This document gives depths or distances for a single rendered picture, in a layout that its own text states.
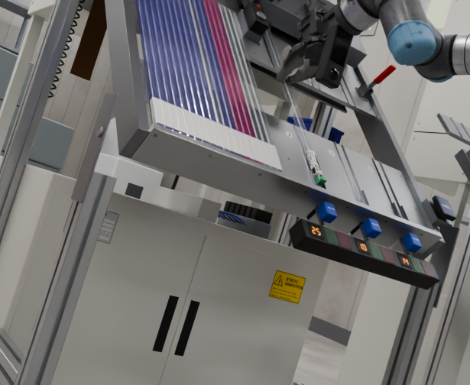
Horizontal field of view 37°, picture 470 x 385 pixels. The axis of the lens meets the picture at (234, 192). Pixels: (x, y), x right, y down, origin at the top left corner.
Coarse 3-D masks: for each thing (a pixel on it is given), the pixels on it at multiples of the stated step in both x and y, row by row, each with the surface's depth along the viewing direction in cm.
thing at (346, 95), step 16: (224, 0) 157; (272, 32) 161; (256, 48) 150; (256, 64) 155; (272, 64) 150; (304, 80) 154; (352, 80) 172; (320, 96) 165; (336, 96) 159; (352, 96) 165; (368, 112) 164
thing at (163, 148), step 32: (160, 128) 106; (160, 160) 110; (192, 160) 111; (224, 160) 113; (256, 192) 120; (288, 192) 121; (320, 192) 123; (352, 224) 131; (384, 224) 133; (416, 224) 136
